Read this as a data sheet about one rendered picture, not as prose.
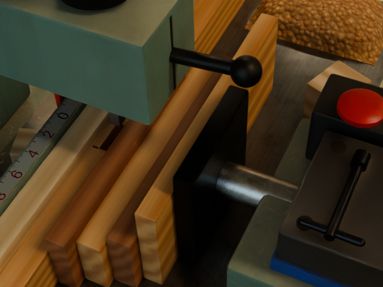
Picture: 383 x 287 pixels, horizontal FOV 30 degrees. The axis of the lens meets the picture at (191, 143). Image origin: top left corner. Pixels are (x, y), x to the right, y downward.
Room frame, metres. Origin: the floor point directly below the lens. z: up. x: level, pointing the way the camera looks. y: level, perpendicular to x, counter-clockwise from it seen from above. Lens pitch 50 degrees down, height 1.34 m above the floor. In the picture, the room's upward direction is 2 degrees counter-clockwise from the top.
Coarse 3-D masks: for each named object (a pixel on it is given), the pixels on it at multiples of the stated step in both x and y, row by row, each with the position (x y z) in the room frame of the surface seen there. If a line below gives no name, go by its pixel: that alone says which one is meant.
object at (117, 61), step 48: (0, 0) 0.35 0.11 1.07; (48, 0) 0.35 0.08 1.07; (144, 0) 0.35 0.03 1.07; (192, 0) 0.36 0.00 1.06; (0, 48) 0.36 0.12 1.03; (48, 48) 0.34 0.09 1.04; (96, 48) 0.32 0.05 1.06; (144, 48) 0.31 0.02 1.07; (192, 48) 0.36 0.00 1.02; (96, 96) 0.32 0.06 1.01; (144, 96) 0.31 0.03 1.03
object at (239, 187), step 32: (224, 96) 0.34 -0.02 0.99; (224, 128) 0.31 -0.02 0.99; (192, 160) 0.28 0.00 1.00; (224, 160) 0.30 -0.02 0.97; (192, 192) 0.26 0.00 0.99; (224, 192) 0.29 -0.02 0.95; (256, 192) 0.28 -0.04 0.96; (288, 192) 0.28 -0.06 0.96; (192, 224) 0.26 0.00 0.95; (192, 256) 0.26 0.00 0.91
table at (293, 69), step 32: (256, 0) 0.56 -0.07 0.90; (224, 32) 0.51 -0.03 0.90; (288, 64) 0.46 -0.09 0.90; (320, 64) 0.46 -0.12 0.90; (352, 64) 0.46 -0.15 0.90; (288, 96) 0.42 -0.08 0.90; (256, 128) 0.39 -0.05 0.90; (288, 128) 0.39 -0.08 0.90; (256, 160) 0.36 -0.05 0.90; (224, 224) 0.30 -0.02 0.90; (224, 256) 0.27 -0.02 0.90
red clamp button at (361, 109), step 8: (360, 88) 0.31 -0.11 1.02; (344, 96) 0.30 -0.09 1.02; (352, 96) 0.30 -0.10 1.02; (360, 96) 0.30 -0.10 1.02; (368, 96) 0.30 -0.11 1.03; (376, 96) 0.30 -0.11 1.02; (344, 104) 0.30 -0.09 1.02; (352, 104) 0.30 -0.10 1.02; (360, 104) 0.30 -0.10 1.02; (368, 104) 0.30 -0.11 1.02; (376, 104) 0.30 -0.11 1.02; (344, 112) 0.29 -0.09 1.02; (352, 112) 0.29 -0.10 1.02; (360, 112) 0.29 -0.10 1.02; (368, 112) 0.29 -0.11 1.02; (376, 112) 0.29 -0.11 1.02; (344, 120) 0.29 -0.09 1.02; (352, 120) 0.29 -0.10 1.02; (360, 120) 0.28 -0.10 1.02; (368, 120) 0.28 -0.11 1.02; (376, 120) 0.28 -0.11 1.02
